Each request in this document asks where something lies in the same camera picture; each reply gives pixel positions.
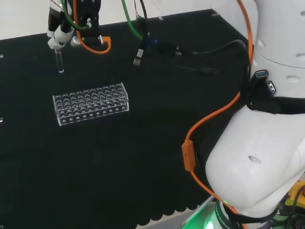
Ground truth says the orange cable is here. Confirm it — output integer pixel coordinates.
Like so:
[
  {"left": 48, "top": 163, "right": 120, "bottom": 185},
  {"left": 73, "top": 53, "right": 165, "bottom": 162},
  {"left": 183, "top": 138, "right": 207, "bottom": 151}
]
[{"left": 181, "top": 0, "right": 254, "bottom": 229}]

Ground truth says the black bench cloth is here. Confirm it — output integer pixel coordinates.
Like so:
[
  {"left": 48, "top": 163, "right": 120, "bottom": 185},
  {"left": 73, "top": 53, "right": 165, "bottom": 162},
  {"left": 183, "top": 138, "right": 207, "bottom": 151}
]
[{"left": 0, "top": 9, "right": 250, "bottom": 229}]

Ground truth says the green cable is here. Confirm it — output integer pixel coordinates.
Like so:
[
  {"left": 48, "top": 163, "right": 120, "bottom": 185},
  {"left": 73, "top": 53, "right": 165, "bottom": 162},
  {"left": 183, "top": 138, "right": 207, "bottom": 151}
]
[{"left": 121, "top": 0, "right": 144, "bottom": 41}]

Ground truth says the black cable with adapter box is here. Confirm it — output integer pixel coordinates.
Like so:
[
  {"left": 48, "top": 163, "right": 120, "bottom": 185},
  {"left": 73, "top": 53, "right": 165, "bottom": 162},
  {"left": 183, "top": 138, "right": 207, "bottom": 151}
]
[{"left": 152, "top": 39, "right": 250, "bottom": 76}]

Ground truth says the clear glass test tube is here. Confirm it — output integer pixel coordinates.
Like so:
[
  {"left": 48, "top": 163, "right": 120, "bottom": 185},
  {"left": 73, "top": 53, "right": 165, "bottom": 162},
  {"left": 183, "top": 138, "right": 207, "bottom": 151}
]
[{"left": 54, "top": 48, "right": 65, "bottom": 73}]

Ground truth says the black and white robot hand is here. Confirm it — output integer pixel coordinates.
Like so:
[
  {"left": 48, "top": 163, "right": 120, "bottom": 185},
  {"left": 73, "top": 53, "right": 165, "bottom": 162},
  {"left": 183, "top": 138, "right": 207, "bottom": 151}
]
[{"left": 46, "top": 0, "right": 105, "bottom": 50}]

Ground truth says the black strap with USB ports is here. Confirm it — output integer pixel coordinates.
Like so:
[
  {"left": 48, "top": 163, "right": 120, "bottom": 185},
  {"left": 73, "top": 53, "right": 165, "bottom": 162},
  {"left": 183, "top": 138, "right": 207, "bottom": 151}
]
[{"left": 245, "top": 68, "right": 305, "bottom": 115}]

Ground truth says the black cable with USB plug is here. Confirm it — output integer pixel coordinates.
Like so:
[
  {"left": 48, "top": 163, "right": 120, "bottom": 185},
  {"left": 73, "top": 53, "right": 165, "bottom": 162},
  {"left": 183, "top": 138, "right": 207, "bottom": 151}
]
[{"left": 132, "top": 0, "right": 150, "bottom": 67}]

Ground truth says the clear plastic test tube rack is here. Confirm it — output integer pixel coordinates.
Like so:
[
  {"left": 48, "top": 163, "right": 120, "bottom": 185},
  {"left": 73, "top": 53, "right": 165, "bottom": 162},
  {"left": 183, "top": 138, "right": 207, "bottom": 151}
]
[{"left": 52, "top": 82, "right": 130, "bottom": 126}]

